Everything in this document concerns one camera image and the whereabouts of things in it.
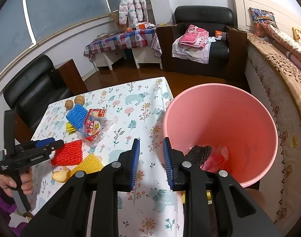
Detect floral tablecloth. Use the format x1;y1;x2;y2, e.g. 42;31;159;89
29;77;184;237

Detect plaid tablecloth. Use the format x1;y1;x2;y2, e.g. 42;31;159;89
84;27;157;58

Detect black armchair wooden arms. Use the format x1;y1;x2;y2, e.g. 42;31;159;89
3;54;88;134

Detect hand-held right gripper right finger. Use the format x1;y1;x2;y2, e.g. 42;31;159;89
163;137;282;237

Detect clear snack packet red label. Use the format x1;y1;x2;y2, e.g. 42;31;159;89
79;109;109;143

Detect colourful printed pillow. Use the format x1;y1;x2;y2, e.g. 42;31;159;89
249;7;276;36

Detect red foam net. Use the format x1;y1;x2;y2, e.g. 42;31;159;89
51;139;83;166

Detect blue foam net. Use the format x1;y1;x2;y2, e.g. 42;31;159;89
66;104;89;126

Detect red floral quilt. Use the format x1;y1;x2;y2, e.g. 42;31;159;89
263;25;301;70

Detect large orange peel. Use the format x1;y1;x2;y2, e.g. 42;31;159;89
52;166;72;183

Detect folded pink blanket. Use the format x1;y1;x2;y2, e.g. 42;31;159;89
178;25;209;48

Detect red plastic wrapper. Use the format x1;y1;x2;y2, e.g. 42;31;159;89
201;146;229;174

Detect yellow plastic bag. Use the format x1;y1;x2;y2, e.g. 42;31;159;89
66;122;78;134

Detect black foam net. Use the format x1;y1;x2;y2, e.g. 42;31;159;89
184;145;212;167

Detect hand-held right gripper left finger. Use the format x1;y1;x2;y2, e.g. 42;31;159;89
21;138;141;237

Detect cream bed headboard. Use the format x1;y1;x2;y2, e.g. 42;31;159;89
232;0;301;42

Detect yellow foam net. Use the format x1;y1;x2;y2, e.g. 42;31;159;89
70;153;104;176

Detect brown stool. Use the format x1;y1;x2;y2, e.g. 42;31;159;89
243;188;267;214

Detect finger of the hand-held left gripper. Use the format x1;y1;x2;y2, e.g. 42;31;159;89
33;138;56;149
44;139;64;153

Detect pale pink sheet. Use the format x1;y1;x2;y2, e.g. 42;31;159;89
172;36;225;63

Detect bed with brown floral blanket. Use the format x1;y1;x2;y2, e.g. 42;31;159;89
244;32;301;235

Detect pink plastic bucket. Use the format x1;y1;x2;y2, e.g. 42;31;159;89
163;84;279;188

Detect pink white puffer jacket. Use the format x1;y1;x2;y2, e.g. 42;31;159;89
119;0;147;29

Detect black armchair with laundry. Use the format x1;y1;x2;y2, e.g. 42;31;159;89
157;6;248;81

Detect patterned hanging cloth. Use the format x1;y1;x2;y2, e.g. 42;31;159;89
150;33;163;60

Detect person's left hand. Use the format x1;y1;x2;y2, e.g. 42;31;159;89
0;168;34;198

